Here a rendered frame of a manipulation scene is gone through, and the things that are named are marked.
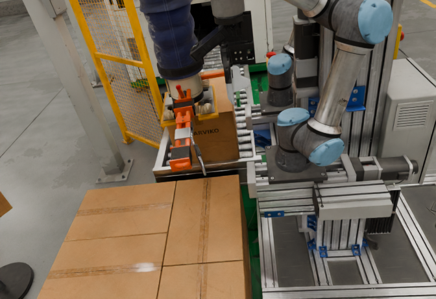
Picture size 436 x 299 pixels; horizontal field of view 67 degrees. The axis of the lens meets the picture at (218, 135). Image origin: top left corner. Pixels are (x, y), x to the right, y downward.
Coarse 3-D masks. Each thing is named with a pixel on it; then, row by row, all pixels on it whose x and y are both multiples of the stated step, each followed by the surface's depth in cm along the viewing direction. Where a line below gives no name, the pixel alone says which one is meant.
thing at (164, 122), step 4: (168, 92) 188; (168, 96) 183; (164, 100) 181; (164, 104) 177; (164, 108) 173; (168, 108) 167; (164, 120) 163; (168, 120) 163; (172, 120) 162; (164, 124) 161; (168, 124) 161; (172, 124) 162
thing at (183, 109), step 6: (174, 102) 149; (180, 102) 149; (186, 102) 148; (192, 102) 146; (174, 108) 143; (180, 108) 143; (186, 108) 143; (192, 108) 143; (174, 114) 146; (192, 114) 145
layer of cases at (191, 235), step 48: (96, 192) 211; (144, 192) 204; (192, 192) 198; (240, 192) 198; (96, 240) 179; (144, 240) 174; (192, 240) 169; (240, 240) 165; (48, 288) 159; (96, 288) 156; (144, 288) 152; (192, 288) 148; (240, 288) 145
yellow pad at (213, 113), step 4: (212, 84) 187; (204, 88) 178; (208, 88) 183; (212, 88) 183; (212, 92) 179; (212, 96) 175; (208, 100) 172; (212, 100) 172; (216, 100) 173; (200, 104) 170; (212, 104) 168; (216, 104) 168; (212, 108) 165; (216, 108) 165; (208, 112) 162; (212, 112) 162; (216, 112) 162; (200, 116) 161; (204, 116) 161; (208, 116) 161; (212, 116) 161; (216, 116) 161; (200, 120) 161
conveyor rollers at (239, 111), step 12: (216, 48) 382; (204, 60) 360; (216, 60) 353; (240, 72) 320; (240, 96) 284; (240, 108) 269; (240, 120) 255; (240, 132) 240; (168, 156) 231; (240, 156) 218
